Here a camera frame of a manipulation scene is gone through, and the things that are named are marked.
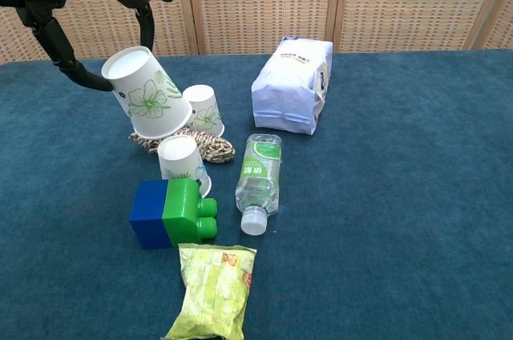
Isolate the white paper bag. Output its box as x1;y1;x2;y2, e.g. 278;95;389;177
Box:
251;36;333;136

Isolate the blue toy building block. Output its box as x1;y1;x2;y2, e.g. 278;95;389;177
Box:
128;179;174;251

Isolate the green toy building block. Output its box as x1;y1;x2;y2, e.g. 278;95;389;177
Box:
162;177;220;247

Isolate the wooden woven folding screen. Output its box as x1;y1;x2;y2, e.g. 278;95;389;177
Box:
0;0;513;67

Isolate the yellow-green snack packet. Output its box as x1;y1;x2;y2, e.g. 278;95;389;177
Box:
162;242;257;340

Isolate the white floral paper cup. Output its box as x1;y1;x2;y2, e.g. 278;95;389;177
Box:
156;134;212;199
100;46;194;140
183;84;225;137

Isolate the braided beige rope bundle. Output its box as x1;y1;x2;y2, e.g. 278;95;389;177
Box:
127;125;236;164

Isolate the blue felt table mat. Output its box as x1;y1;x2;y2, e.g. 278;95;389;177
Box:
0;49;513;340

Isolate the clear green-label water bottle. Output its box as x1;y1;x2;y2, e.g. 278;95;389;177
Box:
235;133;285;236

